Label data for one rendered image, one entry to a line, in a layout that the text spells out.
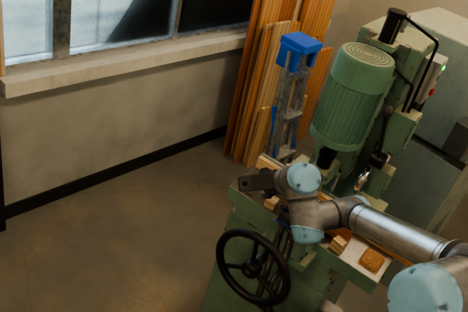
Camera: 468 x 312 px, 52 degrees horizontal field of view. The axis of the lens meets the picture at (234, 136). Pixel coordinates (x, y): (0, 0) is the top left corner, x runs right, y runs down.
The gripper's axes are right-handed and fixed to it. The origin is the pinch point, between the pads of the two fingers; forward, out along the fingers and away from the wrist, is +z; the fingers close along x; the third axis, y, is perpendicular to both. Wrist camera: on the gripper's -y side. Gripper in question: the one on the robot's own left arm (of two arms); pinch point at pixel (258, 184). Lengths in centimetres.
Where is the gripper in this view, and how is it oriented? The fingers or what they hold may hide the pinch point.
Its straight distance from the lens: 146.7
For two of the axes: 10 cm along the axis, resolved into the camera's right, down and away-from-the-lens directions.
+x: -1.1, -9.9, 1.1
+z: -2.3, 1.4, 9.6
